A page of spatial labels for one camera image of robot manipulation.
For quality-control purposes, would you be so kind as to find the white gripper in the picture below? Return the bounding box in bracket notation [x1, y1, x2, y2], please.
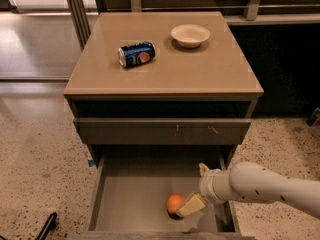
[175, 163, 224, 218]

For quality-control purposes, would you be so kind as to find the orange fruit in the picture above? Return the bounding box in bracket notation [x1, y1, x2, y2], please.
[166, 193, 185, 216]

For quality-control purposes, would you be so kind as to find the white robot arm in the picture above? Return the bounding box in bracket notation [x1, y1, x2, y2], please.
[175, 162, 320, 219]

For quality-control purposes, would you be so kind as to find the blue tape piece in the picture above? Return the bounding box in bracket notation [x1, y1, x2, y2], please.
[88, 160, 95, 167]

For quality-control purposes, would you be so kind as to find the blue pepsi can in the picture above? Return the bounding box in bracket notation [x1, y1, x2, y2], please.
[118, 41, 155, 68]

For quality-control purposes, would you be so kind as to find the white bowl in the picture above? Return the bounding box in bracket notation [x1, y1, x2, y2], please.
[170, 24, 210, 49]

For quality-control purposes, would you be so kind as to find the black object on floor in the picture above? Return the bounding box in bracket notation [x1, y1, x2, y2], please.
[35, 212, 57, 240]

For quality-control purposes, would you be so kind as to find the metal door frame post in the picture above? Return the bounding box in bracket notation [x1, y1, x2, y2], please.
[67, 0, 91, 49]

